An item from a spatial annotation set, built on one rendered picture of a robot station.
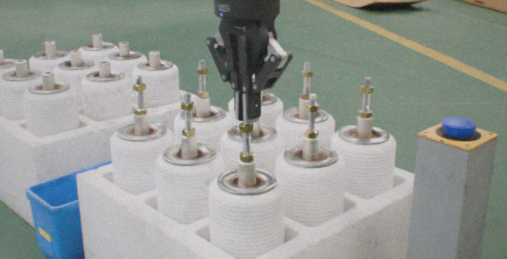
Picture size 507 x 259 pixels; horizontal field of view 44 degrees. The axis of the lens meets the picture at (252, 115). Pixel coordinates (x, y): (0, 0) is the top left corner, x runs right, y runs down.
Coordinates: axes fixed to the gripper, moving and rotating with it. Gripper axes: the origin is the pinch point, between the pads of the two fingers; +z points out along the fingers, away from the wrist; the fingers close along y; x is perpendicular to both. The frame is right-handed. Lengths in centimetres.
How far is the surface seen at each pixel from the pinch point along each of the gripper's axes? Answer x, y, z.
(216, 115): 12.4, -21.5, 9.8
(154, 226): -7.9, -9.6, 17.4
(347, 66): 126, -87, 35
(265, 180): 1.7, 1.5, 9.8
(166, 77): 22, -50, 11
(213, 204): -4.8, -1.0, 12.0
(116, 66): 19, -64, 11
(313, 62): 122, -100, 35
